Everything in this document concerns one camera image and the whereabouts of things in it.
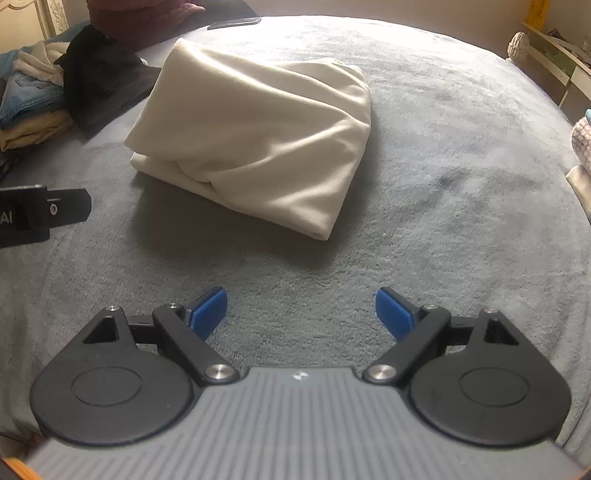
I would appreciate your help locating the white sweatshirt with bear outline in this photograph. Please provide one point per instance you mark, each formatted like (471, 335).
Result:
(254, 138)

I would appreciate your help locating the white shelf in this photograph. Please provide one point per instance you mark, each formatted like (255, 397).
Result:
(554, 50)

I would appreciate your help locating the grey blanket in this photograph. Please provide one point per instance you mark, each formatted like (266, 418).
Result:
(461, 194)

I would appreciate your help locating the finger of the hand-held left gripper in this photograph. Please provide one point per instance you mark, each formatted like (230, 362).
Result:
(69, 206)

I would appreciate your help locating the crumpled white garment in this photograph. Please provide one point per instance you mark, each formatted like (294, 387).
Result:
(39, 60)

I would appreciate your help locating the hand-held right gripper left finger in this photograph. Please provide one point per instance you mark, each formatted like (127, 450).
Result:
(210, 310)

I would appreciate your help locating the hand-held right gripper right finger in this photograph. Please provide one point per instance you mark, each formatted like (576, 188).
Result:
(392, 314)

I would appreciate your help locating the folded beige pants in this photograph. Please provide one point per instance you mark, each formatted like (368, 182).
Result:
(32, 134)

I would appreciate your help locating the black garment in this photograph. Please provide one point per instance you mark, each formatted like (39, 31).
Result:
(101, 83)

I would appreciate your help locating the cream bedpost finial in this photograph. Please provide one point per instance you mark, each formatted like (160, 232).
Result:
(517, 45)

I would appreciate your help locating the cream carved headboard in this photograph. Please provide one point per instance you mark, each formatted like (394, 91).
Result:
(60, 16)

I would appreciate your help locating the folded cream cloth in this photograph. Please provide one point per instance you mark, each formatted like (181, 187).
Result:
(581, 184)

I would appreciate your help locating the black smartphone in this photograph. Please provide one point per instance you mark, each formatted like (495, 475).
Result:
(233, 23)

